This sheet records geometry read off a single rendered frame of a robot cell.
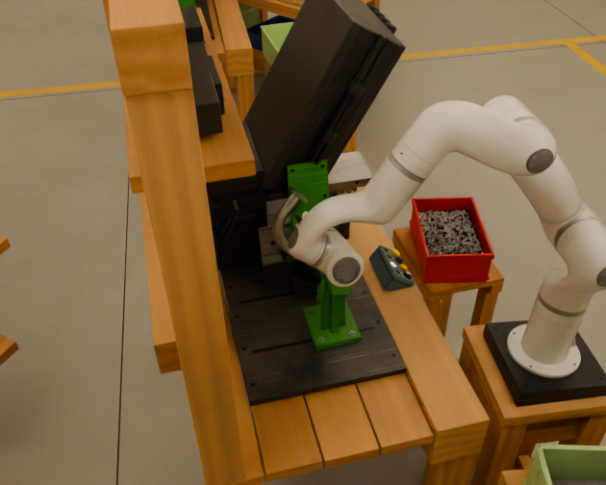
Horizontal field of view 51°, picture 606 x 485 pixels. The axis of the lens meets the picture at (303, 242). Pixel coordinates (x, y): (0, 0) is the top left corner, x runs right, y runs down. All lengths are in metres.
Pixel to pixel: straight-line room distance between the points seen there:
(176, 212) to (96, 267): 2.57
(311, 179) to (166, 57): 1.00
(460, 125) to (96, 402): 2.10
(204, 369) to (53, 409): 1.78
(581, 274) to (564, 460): 0.42
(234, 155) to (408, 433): 0.79
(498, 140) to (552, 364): 0.74
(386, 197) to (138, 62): 0.62
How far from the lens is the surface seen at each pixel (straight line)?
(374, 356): 1.75
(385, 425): 1.65
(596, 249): 1.55
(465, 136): 1.27
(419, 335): 1.82
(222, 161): 1.30
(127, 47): 0.85
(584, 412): 1.85
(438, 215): 2.28
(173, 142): 0.92
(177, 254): 1.03
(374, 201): 1.31
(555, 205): 1.46
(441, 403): 1.68
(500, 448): 1.88
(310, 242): 1.33
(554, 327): 1.73
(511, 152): 1.27
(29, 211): 4.09
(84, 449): 2.80
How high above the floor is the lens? 2.23
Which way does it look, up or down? 40 degrees down
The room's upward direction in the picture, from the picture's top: 1 degrees counter-clockwise
